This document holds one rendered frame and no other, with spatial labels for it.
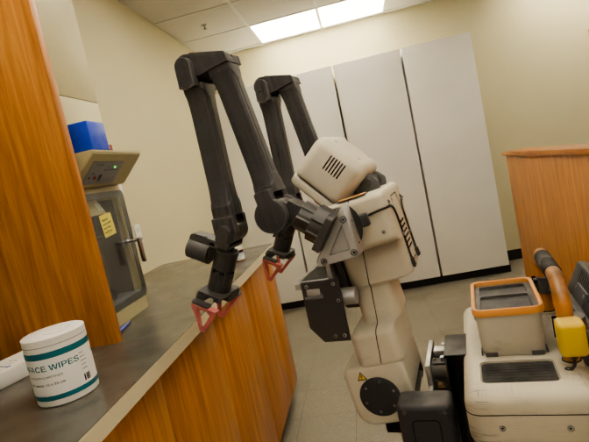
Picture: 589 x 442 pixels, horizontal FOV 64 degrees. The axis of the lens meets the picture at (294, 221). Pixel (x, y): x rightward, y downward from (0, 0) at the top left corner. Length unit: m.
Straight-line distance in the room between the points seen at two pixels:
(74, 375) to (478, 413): 0.85
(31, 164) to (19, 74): 0.25
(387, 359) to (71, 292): 0.92
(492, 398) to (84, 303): 1.10
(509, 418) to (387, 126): 3.60
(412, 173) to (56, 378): 3.75
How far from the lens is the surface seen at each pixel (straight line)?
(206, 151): 1.11
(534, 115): 5.18
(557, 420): 1.09
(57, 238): 1.51
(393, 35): 5.03
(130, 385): 1.15
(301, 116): 1.47
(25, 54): 1.55
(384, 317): 1.23
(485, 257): 4.67
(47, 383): 1.17
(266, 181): 1.05
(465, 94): 4.56
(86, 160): 1.53
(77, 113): 1.75
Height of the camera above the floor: 1.32
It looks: 6 degrees down
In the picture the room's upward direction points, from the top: 12 degrees counter-clockwise
